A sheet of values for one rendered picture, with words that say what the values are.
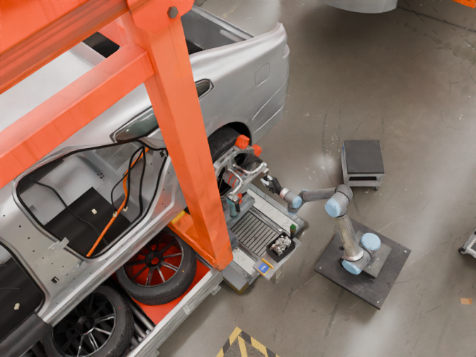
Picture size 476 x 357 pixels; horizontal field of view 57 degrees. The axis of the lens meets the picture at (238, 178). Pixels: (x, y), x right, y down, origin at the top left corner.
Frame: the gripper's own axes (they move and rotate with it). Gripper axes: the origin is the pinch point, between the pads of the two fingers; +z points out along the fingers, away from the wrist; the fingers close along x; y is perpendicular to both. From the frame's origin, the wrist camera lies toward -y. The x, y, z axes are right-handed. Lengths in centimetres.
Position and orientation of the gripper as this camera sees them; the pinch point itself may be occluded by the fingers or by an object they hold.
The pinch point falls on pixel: (263, 177)
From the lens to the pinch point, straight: 357.2
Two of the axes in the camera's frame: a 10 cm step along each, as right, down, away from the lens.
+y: 0.8, 5.5, 8.3
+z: -7.3, -5.3, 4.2
